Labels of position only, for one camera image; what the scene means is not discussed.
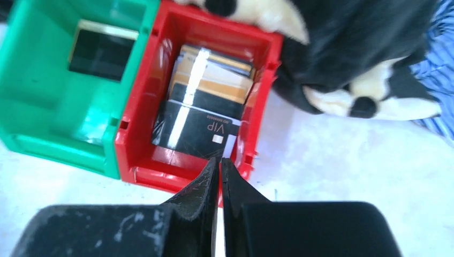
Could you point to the red plastic bin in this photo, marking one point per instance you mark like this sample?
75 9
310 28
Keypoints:
142 163

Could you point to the black credit card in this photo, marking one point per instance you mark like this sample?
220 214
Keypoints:
101 50

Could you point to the green plastic bin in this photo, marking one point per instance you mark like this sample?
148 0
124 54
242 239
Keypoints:
50 112

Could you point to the cards in red bin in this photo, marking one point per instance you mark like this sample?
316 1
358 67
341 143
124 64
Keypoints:
211 80

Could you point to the black floral blanket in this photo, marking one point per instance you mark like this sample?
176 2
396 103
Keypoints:
347 58

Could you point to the blue striped cloth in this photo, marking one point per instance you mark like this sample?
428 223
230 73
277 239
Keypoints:
436 70

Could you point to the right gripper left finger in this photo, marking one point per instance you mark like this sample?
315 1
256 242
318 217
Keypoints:
184 225

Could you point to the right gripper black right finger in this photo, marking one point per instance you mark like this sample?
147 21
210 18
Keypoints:
256 226

